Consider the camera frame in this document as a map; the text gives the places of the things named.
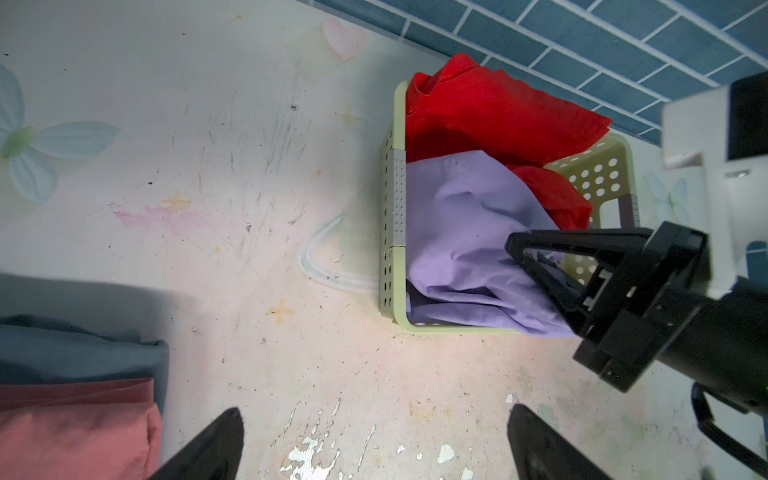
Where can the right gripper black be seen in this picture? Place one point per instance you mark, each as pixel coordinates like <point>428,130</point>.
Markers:
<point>651,305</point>

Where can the folded pink t shirt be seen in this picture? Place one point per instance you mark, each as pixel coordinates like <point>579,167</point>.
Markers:
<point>94,430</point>

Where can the red t shirt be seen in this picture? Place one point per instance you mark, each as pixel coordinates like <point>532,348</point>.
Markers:
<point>466,107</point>

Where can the purple t shirt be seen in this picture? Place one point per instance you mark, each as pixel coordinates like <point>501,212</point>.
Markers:
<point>460,211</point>

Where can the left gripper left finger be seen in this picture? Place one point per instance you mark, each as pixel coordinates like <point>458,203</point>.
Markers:
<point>215,453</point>

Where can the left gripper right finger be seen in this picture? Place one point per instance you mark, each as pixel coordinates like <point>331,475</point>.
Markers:
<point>540,452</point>

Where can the pale green plastic basket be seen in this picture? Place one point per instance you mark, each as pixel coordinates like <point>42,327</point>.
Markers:
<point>604,174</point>

